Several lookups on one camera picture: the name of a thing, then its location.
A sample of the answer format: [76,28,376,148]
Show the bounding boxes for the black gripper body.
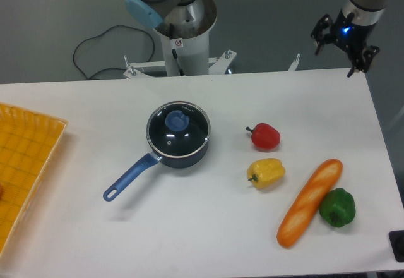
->
[330,6,376,59]

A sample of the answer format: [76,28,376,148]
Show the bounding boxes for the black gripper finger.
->
[347,45,380,78]
[311,14,333,55]

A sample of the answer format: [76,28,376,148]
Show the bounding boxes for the glass lid blue knob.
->
[146,102,211,159]

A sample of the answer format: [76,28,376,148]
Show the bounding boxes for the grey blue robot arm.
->
[125,0,388,76]

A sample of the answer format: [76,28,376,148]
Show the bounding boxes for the red bell pepper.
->
[246,123,281,150]

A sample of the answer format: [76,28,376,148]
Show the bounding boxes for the green bell pepper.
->
[319,188,356,228]

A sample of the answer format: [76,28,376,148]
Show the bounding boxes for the yellow bell pepper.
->
[247,158,285,189]

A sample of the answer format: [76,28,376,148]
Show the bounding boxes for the orange baguette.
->
[276,159,343,248]

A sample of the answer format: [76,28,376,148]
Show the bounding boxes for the dark blue saucepan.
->
[103,101,211,202]

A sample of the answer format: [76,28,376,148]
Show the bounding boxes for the black table grommet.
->
[388,230,404,262]

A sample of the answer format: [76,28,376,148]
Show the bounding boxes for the yellow woven basket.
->
[1,102,68,255]

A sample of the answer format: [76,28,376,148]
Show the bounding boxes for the white table leg bracket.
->
[288,53,300,71]

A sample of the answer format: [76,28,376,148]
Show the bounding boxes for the black cable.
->
[73,25,155,80]

